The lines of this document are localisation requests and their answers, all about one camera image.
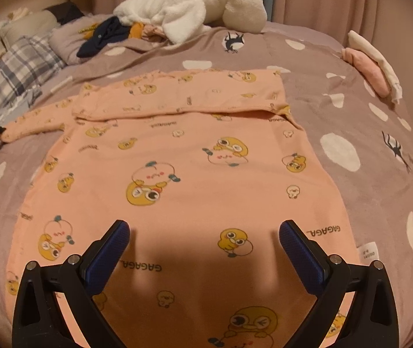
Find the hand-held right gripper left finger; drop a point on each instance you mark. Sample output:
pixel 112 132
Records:
pixel 110 253

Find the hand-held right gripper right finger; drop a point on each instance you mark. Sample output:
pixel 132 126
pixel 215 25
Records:
pixel 300 257

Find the pink duck print shirt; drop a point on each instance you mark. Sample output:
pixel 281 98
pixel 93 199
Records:
pixel 192 195

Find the light blue cloth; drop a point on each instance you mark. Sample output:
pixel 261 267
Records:
pixel 32 98

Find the plaid pillow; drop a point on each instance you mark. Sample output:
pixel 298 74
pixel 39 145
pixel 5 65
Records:
pixel 21 65

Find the beige pillow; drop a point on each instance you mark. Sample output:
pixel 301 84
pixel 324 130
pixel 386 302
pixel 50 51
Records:
pixel 29 25

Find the mauve pillow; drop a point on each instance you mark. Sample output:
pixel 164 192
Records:
pixel 67 41

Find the navy garment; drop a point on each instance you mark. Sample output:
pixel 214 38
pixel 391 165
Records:
pixel 97 38

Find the mauve polka dot blanket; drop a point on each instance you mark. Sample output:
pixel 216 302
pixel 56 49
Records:
pixel 355 116

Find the orange garment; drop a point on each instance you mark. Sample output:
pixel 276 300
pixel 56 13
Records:
pixel 137 31

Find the light pink garment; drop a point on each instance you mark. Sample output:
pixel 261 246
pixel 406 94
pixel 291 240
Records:
pixel 154 32

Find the folded pink cloth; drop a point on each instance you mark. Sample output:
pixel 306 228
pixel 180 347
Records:
pixel 369 70

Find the folded white cloth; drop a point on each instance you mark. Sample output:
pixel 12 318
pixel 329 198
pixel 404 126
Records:
pixel 376 56

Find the white fluffy blanket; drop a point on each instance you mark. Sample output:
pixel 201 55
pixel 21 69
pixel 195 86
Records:
pixel 210 3

